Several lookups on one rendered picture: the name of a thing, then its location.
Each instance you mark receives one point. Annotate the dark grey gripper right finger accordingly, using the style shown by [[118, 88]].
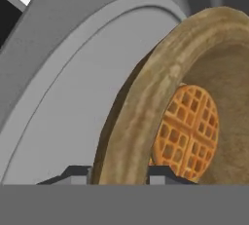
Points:
[[163, 174]]

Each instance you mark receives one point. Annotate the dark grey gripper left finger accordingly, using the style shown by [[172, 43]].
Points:
[[74, 174]]

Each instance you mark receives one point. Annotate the brown bowl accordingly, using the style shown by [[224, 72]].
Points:
[[152, 82]]

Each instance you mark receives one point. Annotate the round golden waffle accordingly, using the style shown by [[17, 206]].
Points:
[[188, 131]]

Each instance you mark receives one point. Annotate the grey microwave turntable plate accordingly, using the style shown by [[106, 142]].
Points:
[[81, 99]]

